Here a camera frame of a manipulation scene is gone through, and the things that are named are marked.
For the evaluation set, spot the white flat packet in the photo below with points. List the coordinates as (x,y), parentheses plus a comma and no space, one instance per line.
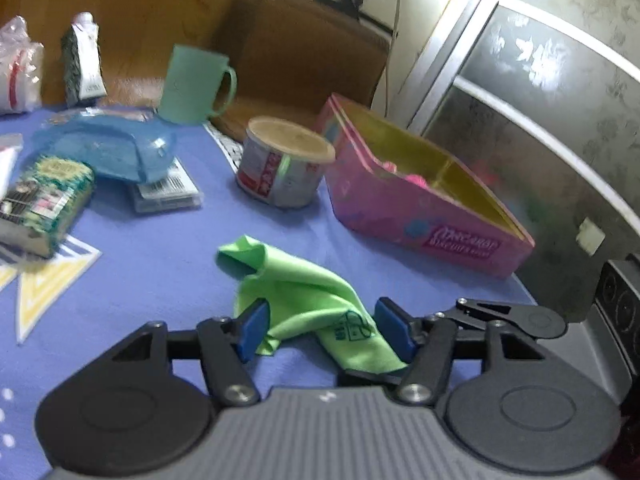
(7,165)

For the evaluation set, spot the clear plastic packet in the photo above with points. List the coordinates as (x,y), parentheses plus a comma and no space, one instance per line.
(170,192)

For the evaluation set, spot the blue printed tablecloth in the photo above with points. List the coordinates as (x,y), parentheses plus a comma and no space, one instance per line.
(150,270)

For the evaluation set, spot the green snack packet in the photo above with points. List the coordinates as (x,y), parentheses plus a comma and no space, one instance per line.
(45,200)

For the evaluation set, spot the pink fluffy ball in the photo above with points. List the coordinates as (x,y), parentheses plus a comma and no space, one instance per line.
(412,178)

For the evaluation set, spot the green plastic mug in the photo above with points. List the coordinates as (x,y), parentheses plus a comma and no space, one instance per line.
(187,85)

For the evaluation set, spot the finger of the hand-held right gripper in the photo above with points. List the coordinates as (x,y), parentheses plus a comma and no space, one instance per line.
(370,377)
(492,310)

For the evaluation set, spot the black stand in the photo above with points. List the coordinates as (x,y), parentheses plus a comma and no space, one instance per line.
(345,2)

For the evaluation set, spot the bagged stack of paper cups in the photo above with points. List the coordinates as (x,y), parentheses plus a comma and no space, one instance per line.
(20,75)

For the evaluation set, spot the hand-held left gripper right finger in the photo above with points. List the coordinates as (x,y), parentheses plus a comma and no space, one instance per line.
(395,327)

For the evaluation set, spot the blue transparent case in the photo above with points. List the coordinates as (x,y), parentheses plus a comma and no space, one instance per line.
(115,145)

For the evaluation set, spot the pink cardboard box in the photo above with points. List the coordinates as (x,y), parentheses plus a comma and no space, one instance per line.
(400,220)

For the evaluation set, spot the white wall socket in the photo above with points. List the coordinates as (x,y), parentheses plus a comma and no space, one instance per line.
(591,236)

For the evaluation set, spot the frosted glass sliding door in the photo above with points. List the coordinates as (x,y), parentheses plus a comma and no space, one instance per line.
(550,110)

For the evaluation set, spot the green cloth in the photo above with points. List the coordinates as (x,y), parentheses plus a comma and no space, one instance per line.
(305,300)

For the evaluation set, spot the dark patterned drink carton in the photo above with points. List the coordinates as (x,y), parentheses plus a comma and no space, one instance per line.
(82,70)

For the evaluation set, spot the brown chair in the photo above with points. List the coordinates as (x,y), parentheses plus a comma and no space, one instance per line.
(300,60)

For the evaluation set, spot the tin can with red label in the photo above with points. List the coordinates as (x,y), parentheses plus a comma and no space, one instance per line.
(280,175)

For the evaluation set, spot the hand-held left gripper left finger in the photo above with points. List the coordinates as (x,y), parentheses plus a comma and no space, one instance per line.
(255,330)

